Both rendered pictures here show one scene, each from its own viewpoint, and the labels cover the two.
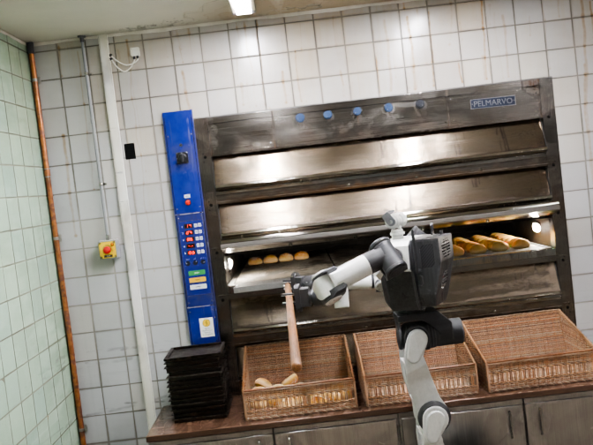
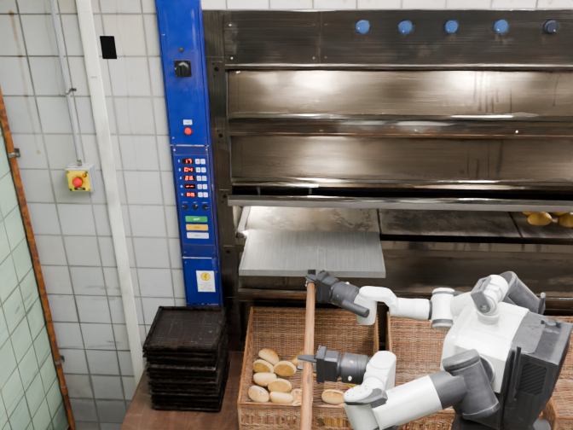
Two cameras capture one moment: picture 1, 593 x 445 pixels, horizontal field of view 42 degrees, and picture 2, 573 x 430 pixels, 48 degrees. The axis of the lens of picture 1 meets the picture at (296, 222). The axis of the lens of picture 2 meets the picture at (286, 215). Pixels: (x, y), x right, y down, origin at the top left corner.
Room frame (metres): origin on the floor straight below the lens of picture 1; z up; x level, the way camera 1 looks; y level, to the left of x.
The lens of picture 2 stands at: (1.85, 0.00, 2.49)
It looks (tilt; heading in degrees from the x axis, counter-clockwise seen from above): 27 degrees down; 5
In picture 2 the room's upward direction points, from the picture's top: 1 degrees counter-clockwise
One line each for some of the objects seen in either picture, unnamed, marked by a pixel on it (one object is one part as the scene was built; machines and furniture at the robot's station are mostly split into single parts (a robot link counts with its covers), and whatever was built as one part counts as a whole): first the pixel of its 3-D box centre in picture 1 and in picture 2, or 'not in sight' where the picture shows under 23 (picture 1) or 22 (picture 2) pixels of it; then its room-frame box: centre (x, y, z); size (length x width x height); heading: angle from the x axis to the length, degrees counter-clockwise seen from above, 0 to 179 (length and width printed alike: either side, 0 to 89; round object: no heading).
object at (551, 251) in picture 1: (391, 270); (451, 242); (4.23, -0.48, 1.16); 1.80 x 0.06 x 0.04; 90
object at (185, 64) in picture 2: (181, 153); (181, 63); (4.15, 0.57, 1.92); 0.06 x 0.04 x 0.11; 90
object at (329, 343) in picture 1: (297, 374); (311, 368); (3.94, 0.08, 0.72); 0.56 x 0.49 x 0.28; 90
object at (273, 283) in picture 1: (287, 279); (312, 249); (4.09, 0.08, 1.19); 0.55 x 0.36 x 0.03; 91
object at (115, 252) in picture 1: (108, 249); (81, 177); (4.16, 1.02, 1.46); 0.10 x 0.07 x 0.10; 90
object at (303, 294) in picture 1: (309, 297); (337, 367); (3.38, -0.02, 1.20); 0.12 x 0.10 x 0.13; 82
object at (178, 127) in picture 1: (218, 286); (233, 172); (5.14, 0.57, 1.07); 1.93 x 0.16 x 2.15; 0
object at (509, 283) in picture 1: (394, 296); (448, 275); (4.21, -0.48, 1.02); 1.79 x 0.11 x 0.19; 90
